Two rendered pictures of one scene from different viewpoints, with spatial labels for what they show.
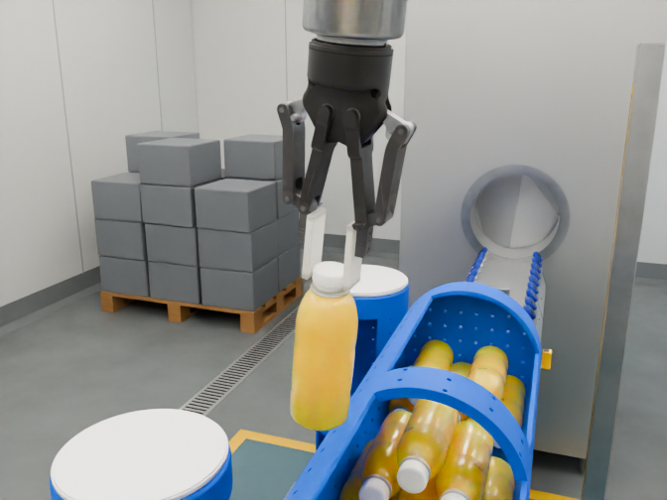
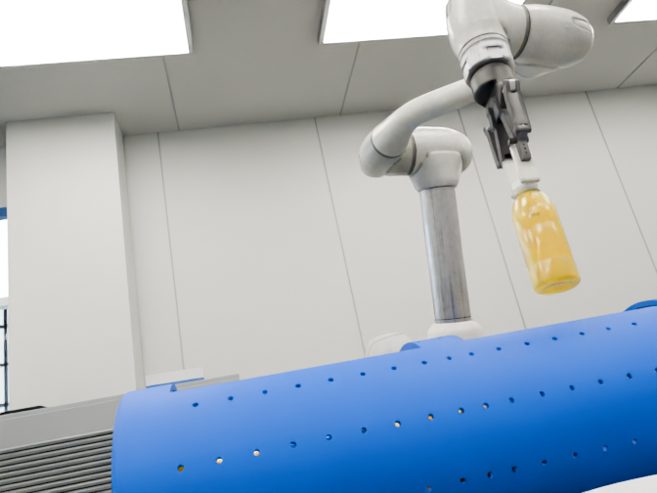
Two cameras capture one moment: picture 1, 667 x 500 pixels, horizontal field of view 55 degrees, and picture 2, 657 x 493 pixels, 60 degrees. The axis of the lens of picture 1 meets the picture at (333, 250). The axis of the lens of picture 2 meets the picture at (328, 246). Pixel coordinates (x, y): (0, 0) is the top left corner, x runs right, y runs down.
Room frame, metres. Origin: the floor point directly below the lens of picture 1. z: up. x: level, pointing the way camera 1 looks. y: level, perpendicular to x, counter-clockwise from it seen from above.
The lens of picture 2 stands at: (1.33, 0.56, 1.12)
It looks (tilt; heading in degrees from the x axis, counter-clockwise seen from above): 18 degrees up; 239
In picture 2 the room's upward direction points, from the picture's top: 12 degrees counter-clockwise
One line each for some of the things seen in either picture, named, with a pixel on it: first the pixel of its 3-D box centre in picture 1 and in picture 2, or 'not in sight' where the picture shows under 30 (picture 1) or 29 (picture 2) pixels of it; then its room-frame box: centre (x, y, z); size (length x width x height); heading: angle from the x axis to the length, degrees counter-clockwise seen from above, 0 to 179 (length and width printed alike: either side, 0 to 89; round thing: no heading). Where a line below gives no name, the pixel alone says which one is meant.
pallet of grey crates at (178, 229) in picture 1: (200, 223); not in sight; (4.37, 0.94, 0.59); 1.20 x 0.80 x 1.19; 70
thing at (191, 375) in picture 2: not in sight; (174, 381); (0.71, -1.99, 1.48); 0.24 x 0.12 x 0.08; 168
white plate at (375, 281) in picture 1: (361, 279); not in sight; (1.81, -0.08, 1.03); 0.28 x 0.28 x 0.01
